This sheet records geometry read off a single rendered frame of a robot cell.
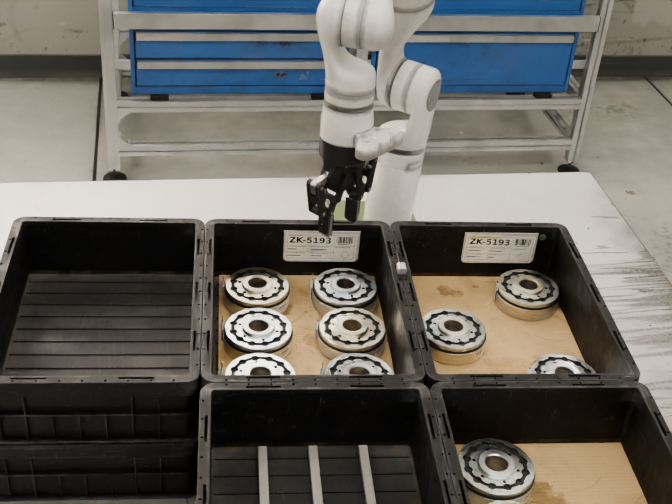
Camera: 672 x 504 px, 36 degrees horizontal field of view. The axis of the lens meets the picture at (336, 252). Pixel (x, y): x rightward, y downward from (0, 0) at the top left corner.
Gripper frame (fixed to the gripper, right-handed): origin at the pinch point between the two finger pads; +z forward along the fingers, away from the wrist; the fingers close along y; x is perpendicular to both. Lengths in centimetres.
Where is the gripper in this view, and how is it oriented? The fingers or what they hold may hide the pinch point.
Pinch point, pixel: (338, 218)
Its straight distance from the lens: 155.0
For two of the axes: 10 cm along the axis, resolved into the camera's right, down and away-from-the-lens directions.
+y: -6.5, 3.8, -6.6
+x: 7.6, 4.0, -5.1
